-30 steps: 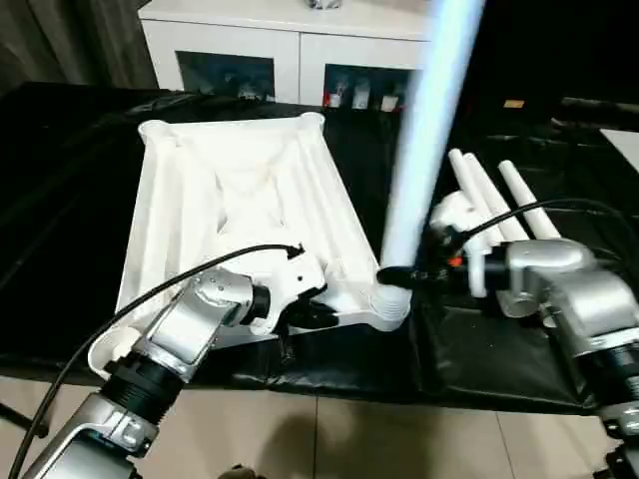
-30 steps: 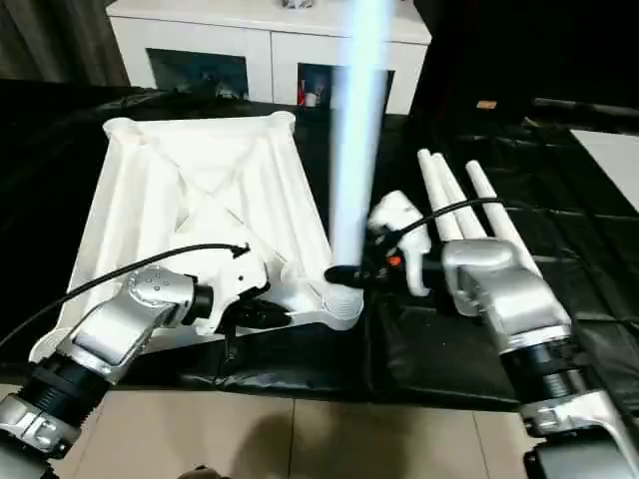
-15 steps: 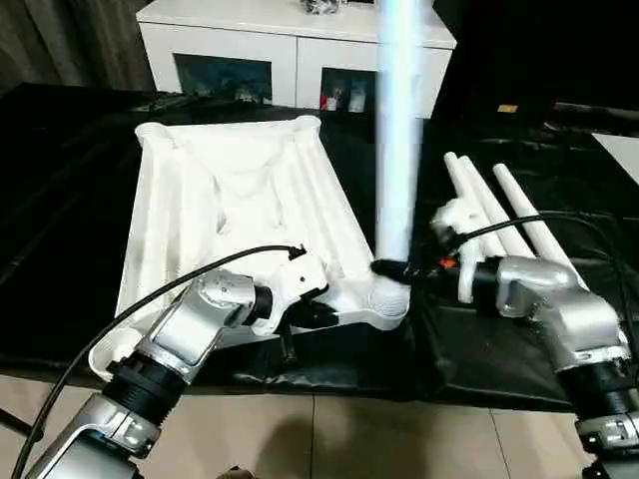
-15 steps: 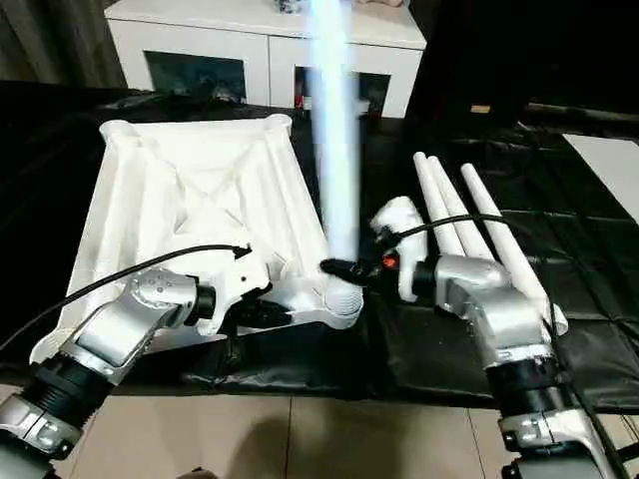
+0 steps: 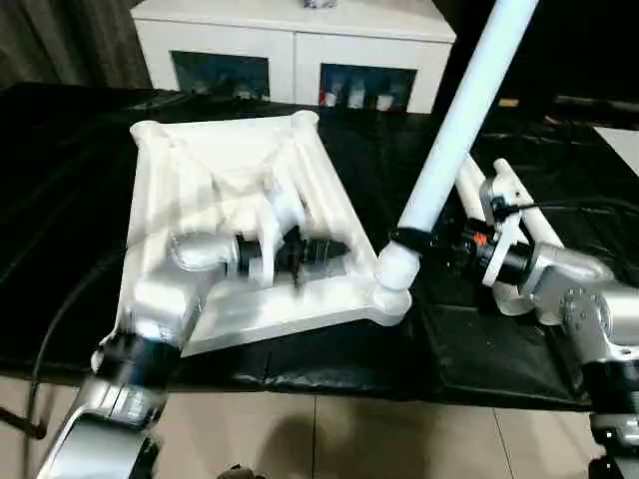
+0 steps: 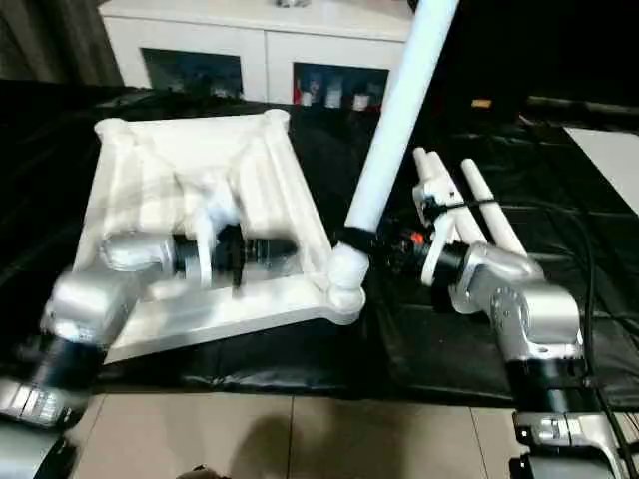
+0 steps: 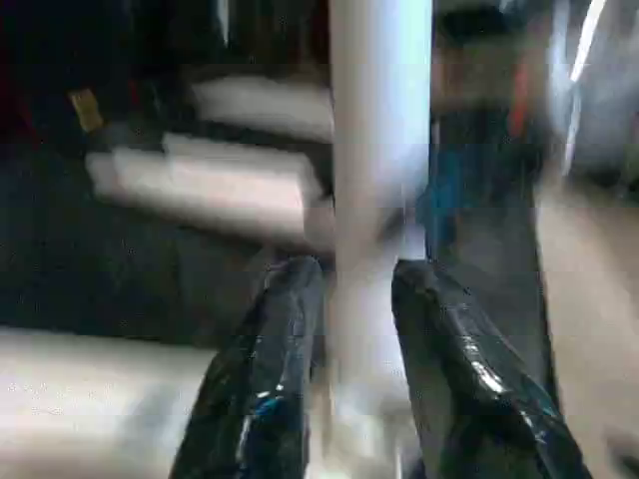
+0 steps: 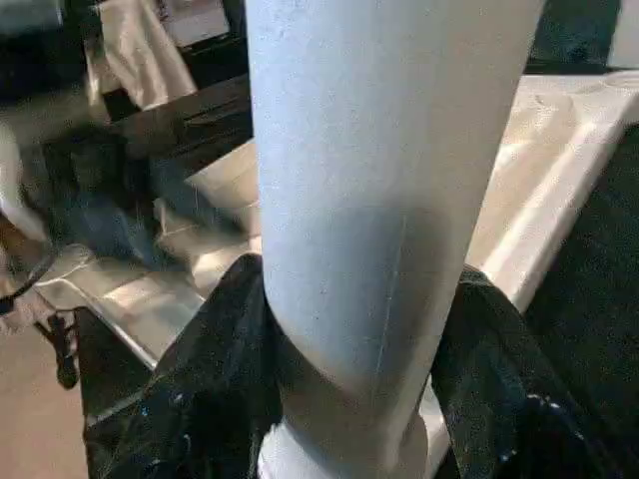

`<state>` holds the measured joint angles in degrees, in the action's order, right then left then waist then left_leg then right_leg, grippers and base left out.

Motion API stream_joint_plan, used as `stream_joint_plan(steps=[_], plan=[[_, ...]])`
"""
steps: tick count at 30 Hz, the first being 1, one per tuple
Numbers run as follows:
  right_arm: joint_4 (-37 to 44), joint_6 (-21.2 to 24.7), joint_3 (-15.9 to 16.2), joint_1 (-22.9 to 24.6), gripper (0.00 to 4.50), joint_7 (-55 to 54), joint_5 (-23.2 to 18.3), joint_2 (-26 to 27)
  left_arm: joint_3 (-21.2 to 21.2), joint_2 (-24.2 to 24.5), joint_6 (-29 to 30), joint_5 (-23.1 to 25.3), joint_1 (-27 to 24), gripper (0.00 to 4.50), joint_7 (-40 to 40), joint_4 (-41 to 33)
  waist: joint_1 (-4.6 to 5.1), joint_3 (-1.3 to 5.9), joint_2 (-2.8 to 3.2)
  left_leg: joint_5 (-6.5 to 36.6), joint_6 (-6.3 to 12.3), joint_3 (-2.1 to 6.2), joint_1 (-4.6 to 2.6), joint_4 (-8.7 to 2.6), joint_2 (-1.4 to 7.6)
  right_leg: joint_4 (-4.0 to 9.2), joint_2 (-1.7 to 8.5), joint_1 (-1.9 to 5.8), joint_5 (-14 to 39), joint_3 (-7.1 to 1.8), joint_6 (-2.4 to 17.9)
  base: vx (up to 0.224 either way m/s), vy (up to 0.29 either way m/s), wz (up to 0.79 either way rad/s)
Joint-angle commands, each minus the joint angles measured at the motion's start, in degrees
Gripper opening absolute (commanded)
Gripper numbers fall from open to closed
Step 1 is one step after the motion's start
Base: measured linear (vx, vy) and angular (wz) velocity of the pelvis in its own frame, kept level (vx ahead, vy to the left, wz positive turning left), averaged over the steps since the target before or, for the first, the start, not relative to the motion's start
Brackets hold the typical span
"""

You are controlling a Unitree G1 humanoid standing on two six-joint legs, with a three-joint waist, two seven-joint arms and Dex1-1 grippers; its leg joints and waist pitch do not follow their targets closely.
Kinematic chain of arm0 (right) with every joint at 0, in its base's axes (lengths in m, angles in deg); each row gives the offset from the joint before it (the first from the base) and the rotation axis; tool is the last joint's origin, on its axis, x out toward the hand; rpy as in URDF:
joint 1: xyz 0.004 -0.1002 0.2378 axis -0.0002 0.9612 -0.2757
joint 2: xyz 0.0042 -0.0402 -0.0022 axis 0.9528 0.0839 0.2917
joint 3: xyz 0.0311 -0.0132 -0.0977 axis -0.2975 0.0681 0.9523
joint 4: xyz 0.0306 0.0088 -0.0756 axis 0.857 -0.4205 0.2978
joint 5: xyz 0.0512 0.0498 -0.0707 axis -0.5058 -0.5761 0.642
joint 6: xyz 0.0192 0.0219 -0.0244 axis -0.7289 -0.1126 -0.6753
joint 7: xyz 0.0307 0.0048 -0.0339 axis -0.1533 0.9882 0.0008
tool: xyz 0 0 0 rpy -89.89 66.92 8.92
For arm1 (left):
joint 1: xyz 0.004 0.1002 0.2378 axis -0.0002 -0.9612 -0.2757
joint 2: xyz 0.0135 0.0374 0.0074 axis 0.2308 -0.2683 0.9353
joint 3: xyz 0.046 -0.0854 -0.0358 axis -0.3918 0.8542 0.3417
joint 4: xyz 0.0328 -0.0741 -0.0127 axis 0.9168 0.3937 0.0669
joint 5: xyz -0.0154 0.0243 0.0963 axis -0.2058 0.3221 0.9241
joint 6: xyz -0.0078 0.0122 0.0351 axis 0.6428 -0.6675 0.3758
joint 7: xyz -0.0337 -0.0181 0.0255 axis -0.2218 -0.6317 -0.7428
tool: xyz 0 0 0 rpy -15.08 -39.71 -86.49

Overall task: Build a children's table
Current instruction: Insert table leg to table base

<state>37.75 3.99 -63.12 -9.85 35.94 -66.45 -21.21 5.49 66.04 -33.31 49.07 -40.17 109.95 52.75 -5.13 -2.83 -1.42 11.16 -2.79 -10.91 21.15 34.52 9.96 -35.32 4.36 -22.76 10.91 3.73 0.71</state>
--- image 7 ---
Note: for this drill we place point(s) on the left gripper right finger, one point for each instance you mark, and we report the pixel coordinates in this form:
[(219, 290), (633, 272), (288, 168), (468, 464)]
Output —
[(474, 399)]

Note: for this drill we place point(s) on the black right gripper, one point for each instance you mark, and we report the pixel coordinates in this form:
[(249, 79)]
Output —
[(489, 75)]

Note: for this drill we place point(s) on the black mat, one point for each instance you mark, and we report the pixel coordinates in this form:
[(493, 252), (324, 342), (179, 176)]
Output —
[(100, 274)]

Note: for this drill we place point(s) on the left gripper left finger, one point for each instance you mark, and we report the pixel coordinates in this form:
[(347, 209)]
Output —
[(259, 399)]

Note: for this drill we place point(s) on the small yellow tag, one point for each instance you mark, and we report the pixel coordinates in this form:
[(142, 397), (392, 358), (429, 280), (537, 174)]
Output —
[(86, 110)]

